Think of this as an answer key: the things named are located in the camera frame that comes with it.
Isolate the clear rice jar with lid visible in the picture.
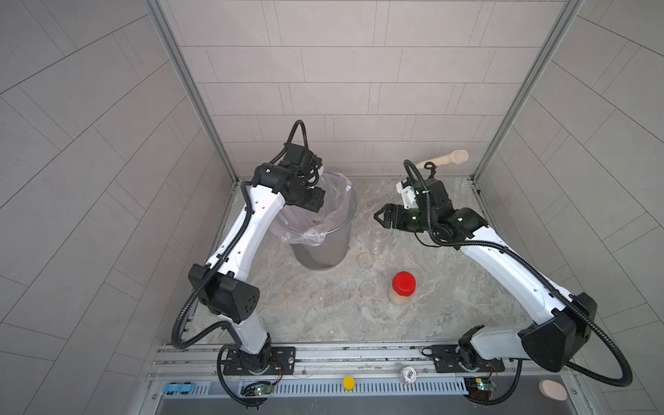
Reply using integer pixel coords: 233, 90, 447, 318
370, 228, 390, 256

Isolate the circuit board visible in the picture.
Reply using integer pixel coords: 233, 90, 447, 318
241, 381, 275, 398
463, 377, 498, 402

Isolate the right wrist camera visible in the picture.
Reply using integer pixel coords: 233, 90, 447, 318
396, 179, 418, 209

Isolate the left circuit board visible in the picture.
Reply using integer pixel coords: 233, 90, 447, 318
241, 381, 275, 398

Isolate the aluminium rail frame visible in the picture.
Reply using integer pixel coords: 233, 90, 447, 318
139, 336, 582, 398

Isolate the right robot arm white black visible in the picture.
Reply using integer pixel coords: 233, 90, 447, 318
373, 160, 634, 406

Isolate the white round knob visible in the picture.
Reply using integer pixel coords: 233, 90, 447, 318
399, 366, 418, 385

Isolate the pink oval pad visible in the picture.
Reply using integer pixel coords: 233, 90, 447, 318
538, 380, 568, 401

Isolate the grey mesh waste bin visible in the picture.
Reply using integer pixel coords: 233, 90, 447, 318
273, 172, 357, 271

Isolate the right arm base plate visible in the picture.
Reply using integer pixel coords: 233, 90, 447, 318
422, 344, 505, 374

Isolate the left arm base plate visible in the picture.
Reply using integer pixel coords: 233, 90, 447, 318
221, 347, 296, 376

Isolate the blue toy car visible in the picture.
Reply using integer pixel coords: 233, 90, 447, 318
162, 382, 195, 395

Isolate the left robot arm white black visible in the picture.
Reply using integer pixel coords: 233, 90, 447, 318
171, 120, 325, 409

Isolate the red lidded rice jar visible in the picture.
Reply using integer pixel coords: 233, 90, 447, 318
388, 271, 417, 304

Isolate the beige handle on stand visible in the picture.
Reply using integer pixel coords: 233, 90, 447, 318
417, 150, 470, 169

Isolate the yellow round button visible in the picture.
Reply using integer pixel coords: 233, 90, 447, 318
342, 376, 356, 391

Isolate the clear jar lid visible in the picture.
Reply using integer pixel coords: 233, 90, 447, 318
359, 280, 376, 297
356, 252, 375, 269

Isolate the black stand with round base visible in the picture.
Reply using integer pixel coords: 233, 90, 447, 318
423, 161, 437, 180

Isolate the clear plastic bin liner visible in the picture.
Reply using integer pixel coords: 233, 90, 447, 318
269, 172, 356, 247

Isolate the right circuit board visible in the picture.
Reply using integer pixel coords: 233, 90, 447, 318
463, 377, 498, 402

